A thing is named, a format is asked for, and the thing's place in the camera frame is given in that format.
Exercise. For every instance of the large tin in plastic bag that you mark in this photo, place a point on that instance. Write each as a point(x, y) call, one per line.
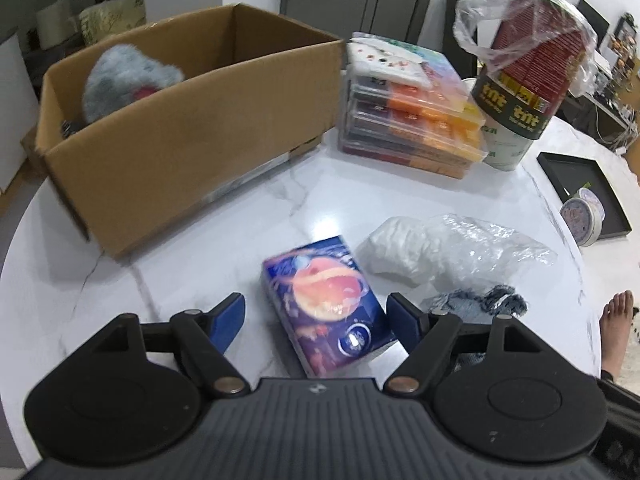
point(530, 60)

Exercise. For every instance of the clear plastic bead box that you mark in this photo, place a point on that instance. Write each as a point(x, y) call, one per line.
point(430, 122)
point(420, 159)
point(430, 142)
point(445, 85)

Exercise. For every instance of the clear plastic bin liner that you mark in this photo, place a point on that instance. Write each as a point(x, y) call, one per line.
point(475, 15)

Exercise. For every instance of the crumpled clear plastic bag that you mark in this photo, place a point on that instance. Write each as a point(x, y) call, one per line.
point(450, 250)

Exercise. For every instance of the blue planet-print tissue pack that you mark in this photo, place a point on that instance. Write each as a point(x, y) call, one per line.
point(325, 305)

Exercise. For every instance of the bare human foot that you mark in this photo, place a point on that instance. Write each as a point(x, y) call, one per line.
point(616, 330)

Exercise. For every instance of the black tray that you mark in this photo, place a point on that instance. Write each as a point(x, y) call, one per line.
point(595, 175)

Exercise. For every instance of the white desk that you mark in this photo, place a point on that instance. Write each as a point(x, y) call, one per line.
point(610, 115)

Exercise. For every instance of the white spotted packet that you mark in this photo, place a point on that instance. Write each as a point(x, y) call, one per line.
point(385, 62)

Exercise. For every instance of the leaf-patterned bag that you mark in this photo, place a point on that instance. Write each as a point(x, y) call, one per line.
point(112, 17)

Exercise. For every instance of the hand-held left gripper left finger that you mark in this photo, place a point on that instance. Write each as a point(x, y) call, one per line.
point(227, 322)

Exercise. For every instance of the brown cardboard box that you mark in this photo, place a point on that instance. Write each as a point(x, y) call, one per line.
point(175, 160)

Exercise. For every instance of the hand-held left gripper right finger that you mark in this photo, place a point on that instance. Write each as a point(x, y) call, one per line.
point(405, 322)

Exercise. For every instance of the dark grey fuzzy cloth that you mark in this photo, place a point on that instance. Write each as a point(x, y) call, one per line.
point(480, 302)

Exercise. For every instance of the grey fluffy plush toy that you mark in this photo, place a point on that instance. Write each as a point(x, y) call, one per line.
point(125, 80)

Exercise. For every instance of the cork pinboard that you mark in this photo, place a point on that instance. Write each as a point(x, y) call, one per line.
point(627, 35)

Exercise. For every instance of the white bed blanket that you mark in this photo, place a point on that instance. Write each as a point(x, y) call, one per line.
point(620, 270)

